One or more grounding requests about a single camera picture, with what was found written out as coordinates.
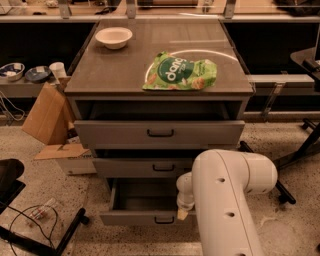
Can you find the white paper cup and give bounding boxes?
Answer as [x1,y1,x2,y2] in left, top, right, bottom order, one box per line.
[49,62,67,79]

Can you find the brown cardboard box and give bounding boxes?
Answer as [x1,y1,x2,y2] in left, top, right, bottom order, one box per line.
[22,82,75,145]

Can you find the white cardboard box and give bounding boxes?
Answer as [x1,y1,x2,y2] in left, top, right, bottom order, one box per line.
[34,143,96,175]

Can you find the green snack bag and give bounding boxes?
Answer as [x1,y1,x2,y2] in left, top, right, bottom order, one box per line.
[143,52,217,91]

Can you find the dark blue bowl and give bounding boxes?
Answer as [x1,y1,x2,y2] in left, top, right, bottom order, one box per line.
[25,66,51,83]

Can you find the grey bottom drawer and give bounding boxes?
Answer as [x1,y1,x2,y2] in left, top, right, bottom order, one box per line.
[100,178,196,226]

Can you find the grey middle drawer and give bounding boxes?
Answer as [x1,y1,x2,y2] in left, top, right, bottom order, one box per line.
[93,158,193,178]

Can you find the black desk right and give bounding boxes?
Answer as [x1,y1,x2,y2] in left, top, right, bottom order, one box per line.
[289,24,320,168]

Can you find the blue patterned bowl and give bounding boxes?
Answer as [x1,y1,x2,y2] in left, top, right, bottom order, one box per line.
[0,63,25,82]

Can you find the white cable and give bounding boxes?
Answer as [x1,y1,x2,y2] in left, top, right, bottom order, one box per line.
[0,91,26,123]

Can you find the grey drawer cabinet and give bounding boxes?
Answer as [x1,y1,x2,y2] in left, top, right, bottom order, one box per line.
[63,18,255,203]

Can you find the grey top drawer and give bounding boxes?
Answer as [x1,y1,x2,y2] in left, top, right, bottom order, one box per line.
[74,120,245,150]

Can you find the white bowl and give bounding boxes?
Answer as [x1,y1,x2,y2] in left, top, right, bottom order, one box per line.
[95,27,133,50]

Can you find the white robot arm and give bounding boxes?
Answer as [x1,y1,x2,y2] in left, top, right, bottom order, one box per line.
[176,149,278,256]

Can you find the black cable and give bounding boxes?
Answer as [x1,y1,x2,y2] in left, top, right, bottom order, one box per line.
[0,201,59,256]

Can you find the clear plastic wrapper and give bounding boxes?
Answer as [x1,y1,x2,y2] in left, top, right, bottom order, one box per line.
[29,198,57,220]

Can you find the black chair seat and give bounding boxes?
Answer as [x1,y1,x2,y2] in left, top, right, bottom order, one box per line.
[0,159,24,214]

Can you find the black stand leg right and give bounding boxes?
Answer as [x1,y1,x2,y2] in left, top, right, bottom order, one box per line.
[239,141,296,204]

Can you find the grey drawer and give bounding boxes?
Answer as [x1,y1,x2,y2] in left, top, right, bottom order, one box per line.
[74,120,245,150]
[100,178,196,226]
[93,158,193,178]

